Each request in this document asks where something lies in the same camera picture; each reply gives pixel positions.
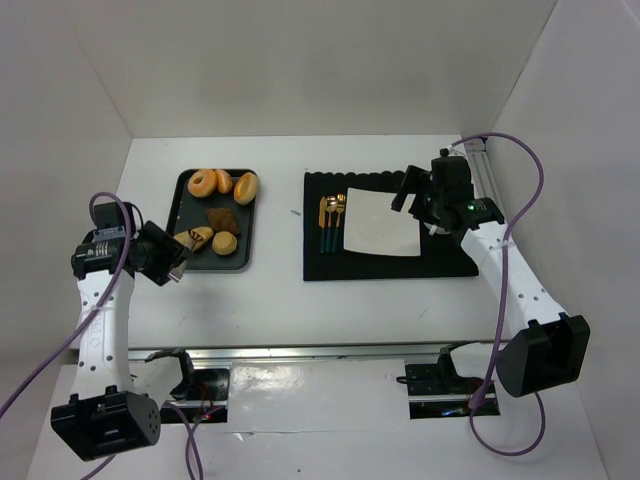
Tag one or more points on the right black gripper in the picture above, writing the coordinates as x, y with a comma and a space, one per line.
414, 182

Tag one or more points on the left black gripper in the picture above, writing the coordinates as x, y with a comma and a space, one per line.
160, 251

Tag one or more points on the steel tongs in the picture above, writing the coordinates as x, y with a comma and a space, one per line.
179, 264

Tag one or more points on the long bread roll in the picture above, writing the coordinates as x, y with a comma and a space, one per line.
195, 238

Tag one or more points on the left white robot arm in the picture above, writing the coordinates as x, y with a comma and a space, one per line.
109, 411

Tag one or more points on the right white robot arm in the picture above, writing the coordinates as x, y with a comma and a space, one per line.
547, 345

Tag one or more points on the round bread roll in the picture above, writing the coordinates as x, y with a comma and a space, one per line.
224, 243

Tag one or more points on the white round cup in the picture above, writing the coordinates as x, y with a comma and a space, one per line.
433, 230

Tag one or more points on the black baking tray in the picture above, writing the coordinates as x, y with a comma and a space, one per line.
188, 212

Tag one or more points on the white square plate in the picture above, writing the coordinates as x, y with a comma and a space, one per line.
372, 227

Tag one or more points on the chocolate croissant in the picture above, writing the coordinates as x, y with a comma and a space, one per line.
222, 219

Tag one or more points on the black placemat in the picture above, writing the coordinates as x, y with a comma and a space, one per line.
440, 256

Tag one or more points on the split orange bun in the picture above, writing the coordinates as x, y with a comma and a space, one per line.
246, 188

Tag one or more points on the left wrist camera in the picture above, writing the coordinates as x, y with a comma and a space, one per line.
110, 215

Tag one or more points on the glazed ring doughnut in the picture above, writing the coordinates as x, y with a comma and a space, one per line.
202, 183

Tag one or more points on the gold spoon teal handle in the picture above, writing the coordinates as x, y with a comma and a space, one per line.
331, 205

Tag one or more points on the gold knife teal handle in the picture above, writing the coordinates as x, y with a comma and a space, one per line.
322, 222

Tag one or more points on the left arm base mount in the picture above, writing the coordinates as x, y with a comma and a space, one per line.
202, 392

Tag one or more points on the aluminium table rail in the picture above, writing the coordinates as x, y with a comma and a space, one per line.
295, 353

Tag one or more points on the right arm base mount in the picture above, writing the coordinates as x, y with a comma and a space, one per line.
436, 390

